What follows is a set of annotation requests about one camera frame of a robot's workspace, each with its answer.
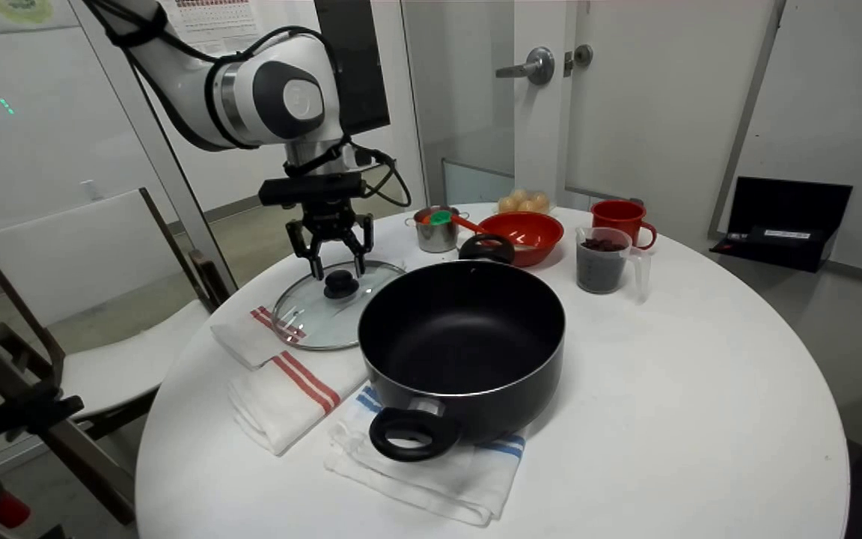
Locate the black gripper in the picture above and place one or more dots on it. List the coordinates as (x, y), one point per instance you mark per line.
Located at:
(329, 215)

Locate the glass lid with black knob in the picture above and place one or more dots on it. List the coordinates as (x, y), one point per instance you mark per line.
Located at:
(351, 322)

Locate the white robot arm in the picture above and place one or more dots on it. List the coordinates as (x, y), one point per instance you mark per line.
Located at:
(193, 78)

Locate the black cooking pot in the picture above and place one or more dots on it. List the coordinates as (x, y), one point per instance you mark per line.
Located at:
(461, 345)

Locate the small green-rimmed bowl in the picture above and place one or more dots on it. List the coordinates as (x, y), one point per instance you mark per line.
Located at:
(435, 231)

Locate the white towel with red stripes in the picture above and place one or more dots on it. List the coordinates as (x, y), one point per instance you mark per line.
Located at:
(297, 409)

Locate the red bowl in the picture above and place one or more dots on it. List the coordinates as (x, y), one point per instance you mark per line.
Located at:
(525, 237)

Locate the black vertical panel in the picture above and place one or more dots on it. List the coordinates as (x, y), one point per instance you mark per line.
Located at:
(360, 50)

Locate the yellow bread rolls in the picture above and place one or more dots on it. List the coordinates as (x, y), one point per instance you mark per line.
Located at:
(525, 203)

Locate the white folding chair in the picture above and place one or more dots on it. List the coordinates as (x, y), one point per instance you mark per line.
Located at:
(80, 262)

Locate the white towel with blue stripes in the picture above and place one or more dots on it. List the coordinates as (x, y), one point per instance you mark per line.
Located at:
(449, 481)

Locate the clear measuring cup dark contents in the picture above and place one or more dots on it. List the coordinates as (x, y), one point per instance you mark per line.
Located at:
(598, 267)

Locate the red cup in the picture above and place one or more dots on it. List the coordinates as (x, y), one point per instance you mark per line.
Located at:
(618, 215)

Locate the black equipment stand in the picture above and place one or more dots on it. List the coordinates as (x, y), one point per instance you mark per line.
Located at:
(13, 403)

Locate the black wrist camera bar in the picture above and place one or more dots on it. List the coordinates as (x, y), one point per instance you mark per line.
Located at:
(312, 189)

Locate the grey metal partition post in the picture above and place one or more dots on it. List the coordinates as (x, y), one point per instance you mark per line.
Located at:
(166, 180)

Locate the white paper wall poster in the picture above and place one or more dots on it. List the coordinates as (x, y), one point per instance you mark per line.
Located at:
(200, 20)

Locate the green printed wall poster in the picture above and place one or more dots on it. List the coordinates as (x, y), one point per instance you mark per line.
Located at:
(1, 17)

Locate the large wall whiteboard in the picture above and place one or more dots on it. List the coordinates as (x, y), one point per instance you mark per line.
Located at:
(839, 101)

